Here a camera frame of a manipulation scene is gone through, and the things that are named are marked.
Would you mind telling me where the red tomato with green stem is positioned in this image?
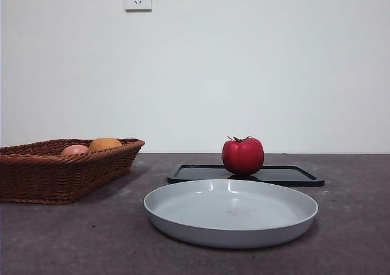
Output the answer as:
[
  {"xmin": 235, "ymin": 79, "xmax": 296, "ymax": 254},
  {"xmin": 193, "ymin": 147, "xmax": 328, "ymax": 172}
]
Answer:
[{"xmin": 222, "ymin": 135, "xmax": 265, "ymax": 176}]

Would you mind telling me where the orange fruit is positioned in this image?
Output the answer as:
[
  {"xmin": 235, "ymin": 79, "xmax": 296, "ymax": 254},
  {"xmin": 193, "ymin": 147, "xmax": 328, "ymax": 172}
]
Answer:
[{"xmin": 88, "ymin": 137, "xmax": 123, "ymax": 152}]

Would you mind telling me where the pale grey round plate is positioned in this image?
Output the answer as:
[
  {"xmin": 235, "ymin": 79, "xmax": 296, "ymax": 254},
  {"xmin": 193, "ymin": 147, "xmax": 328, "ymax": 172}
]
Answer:
[{"xmin": 143, "ymin": 179, "xmax": 319, "ymax": 249}]

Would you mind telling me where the black rectangular tray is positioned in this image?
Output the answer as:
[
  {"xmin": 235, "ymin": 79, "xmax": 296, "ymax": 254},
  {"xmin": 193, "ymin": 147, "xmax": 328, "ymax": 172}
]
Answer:
[{"xmin": 166, "ymin": 163, "xmax": 325, "ymax": 187}]

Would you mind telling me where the pink egg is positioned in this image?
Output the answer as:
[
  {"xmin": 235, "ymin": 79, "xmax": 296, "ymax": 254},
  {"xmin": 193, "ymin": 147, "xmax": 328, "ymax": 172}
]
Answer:
[{"xmin": 62, "ymin": 145, "xmax": 90, "ymax": 156}]

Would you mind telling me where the brown wicker basket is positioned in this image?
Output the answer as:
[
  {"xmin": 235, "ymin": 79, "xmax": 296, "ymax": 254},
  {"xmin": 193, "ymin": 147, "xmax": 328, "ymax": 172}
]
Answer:
[{"xmin": 0, "ymin": 138, "xmax": 146, "ymax": 205}]

